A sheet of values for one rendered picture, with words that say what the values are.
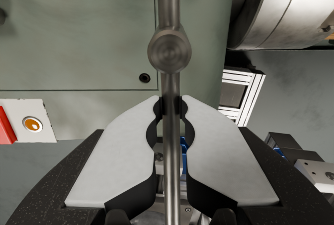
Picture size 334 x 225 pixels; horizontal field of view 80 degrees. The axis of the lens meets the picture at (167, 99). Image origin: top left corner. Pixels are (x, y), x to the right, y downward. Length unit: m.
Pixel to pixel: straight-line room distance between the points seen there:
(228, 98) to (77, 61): 1.32
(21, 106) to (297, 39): 0.41
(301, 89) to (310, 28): 1.62
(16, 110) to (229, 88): 1.30
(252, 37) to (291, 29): 0.05
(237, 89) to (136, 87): 1.26
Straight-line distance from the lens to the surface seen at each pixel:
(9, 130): 0.37
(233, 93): 1.50
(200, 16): 0.24
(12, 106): 0.35
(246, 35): 0.33
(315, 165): 0.77
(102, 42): 0.26
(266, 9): 0.30
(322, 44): 1.20
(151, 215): 0.61
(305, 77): 1.92
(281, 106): 1.96
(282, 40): 0.37
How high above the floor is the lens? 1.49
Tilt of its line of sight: 62 degrees down
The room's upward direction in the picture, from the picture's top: 178 degrees counter-clockwise
